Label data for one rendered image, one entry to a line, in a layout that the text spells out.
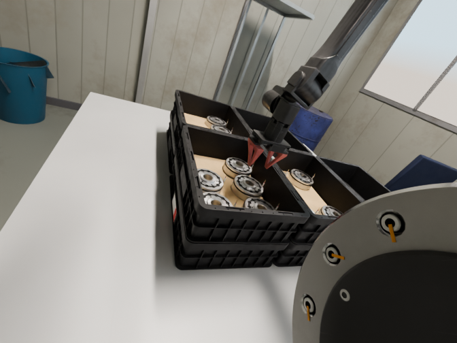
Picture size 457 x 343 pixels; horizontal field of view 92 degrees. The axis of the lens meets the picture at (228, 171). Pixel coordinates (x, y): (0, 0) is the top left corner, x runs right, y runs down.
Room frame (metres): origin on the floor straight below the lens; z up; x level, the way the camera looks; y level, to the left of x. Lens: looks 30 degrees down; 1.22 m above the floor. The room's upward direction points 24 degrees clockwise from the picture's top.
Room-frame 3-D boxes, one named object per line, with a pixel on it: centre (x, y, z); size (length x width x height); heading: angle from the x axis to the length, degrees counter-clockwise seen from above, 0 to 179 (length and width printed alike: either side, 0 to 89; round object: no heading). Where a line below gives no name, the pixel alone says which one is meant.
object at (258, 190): (0.61, -0.08, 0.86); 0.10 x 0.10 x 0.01
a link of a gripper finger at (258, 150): (0.59, -0.06, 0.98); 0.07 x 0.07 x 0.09; 32
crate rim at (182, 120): (0.93, 0.17, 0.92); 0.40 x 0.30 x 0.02; 28
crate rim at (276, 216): (0.58, -0.02, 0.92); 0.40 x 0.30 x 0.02; 28
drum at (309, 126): (2.92, -0.64, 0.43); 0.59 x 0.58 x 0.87; 119
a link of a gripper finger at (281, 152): (0.61, -0.09, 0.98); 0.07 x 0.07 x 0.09; 32
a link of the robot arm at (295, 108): (0.61, -0.07, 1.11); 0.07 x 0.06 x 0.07; 29
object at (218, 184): (0.54, 0.05, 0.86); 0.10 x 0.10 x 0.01
